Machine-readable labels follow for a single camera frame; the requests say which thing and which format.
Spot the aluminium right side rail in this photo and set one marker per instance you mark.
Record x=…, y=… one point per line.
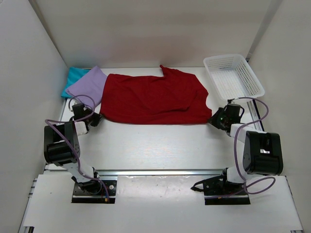
x=255, y=116

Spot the aluminium rail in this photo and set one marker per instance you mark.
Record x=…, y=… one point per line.
x=172, y=172
x=255, y=116

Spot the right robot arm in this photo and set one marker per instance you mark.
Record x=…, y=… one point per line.
x=255, y=152

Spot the aluminium front rail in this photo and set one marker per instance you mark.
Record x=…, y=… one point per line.
x=172, y=172

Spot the teal t shirt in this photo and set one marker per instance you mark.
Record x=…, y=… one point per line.
x=73, y=76

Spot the purple t shirt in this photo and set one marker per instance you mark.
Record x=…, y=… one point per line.
x=89, y=89

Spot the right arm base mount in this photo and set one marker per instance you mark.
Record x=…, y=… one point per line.
x=219, y=191

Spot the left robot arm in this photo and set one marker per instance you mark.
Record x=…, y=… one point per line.
x=62, y=148

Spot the red t shirt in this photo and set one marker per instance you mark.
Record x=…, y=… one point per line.
x=176, y=97

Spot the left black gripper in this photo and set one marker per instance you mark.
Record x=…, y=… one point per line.
x=97, y=118

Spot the white plastic basket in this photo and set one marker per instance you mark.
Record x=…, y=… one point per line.
x=232, y=77

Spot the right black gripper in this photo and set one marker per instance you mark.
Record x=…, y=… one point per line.
x=214, y=121

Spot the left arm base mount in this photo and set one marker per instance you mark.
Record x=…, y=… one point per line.
x=93, y=192

